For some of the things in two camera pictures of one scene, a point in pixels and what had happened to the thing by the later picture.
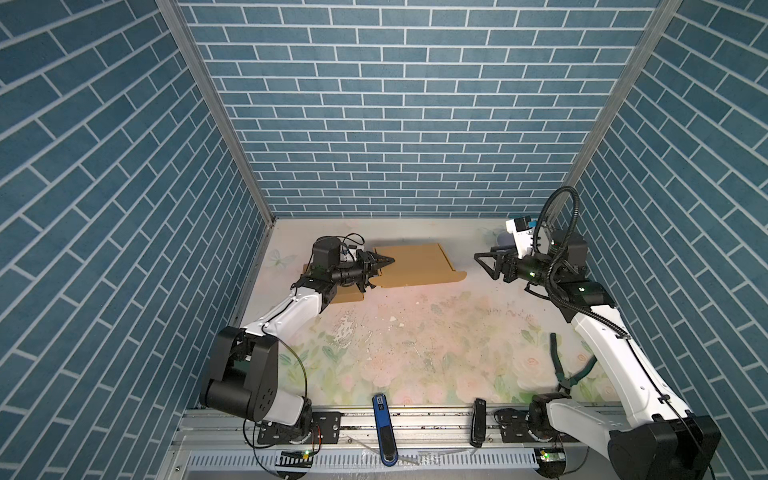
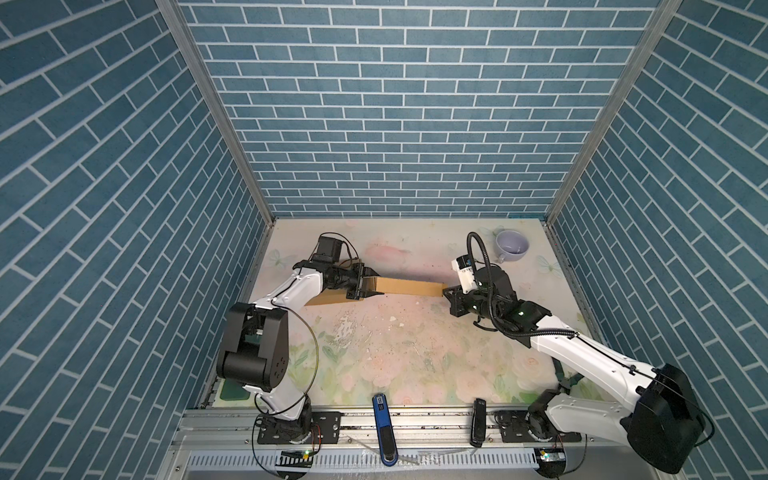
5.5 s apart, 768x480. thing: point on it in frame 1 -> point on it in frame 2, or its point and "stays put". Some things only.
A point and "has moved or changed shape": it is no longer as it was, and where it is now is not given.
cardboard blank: [416, 264] has moved or changed shape
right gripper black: [512, 260] -> [454, 299]
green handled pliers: [565, 382] stays put
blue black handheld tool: [388, 446] stays put
